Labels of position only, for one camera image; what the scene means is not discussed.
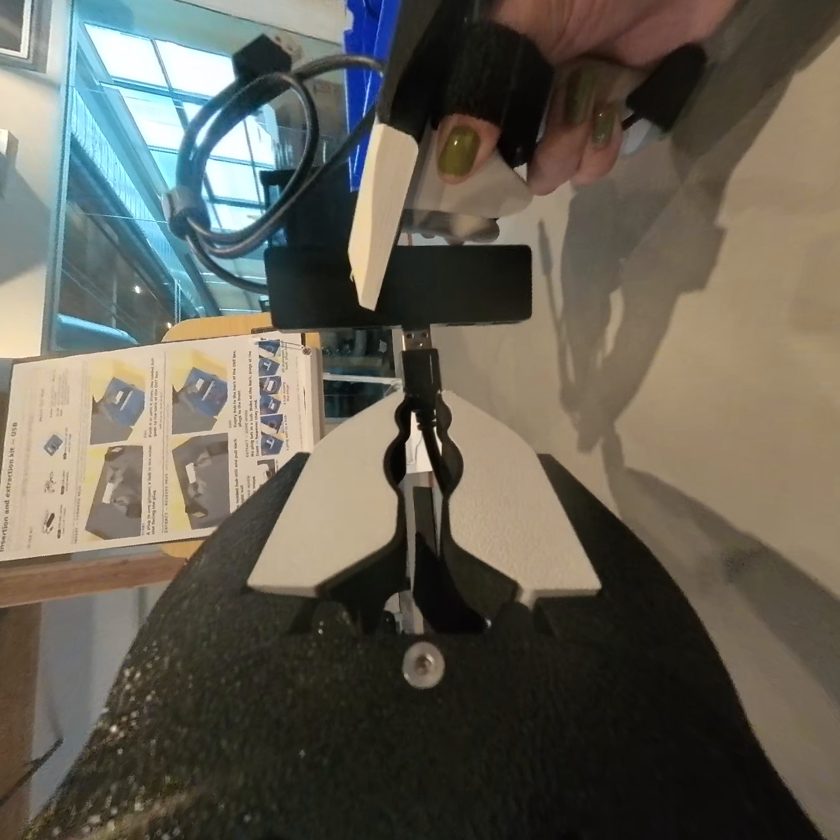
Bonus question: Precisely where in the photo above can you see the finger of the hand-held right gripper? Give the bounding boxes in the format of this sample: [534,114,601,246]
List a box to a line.
[402,125,530,223]
[346,123,422,311]

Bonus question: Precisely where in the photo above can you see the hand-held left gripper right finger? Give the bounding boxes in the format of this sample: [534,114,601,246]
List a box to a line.
[438,390,602,632]

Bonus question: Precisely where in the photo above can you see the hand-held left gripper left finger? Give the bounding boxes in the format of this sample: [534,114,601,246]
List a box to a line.
[247,390,413,635]

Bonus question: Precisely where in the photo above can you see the black usb hub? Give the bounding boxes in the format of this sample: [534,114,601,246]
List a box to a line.
[264,244,534,330]

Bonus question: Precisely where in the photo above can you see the black usb cable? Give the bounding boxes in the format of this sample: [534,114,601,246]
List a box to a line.
[400,330,468,492]

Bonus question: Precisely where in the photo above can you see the black hub cable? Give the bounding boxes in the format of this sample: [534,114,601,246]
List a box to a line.
[167,31,387,296]

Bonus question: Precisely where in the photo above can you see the person's right hand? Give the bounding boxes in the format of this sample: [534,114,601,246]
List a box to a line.
[436,0,746,196]

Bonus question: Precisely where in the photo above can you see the blue plastic bin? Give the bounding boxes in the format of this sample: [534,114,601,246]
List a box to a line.
[341,0,403,193]

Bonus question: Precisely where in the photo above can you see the printed instruction sheet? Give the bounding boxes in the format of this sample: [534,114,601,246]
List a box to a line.
[0,331,324,565]

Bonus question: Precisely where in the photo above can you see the framed picture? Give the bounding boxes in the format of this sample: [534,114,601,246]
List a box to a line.
[0,0,51,74]

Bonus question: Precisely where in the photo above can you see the grey velcro cable tie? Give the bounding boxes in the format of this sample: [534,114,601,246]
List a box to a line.
[167,189,206,238]

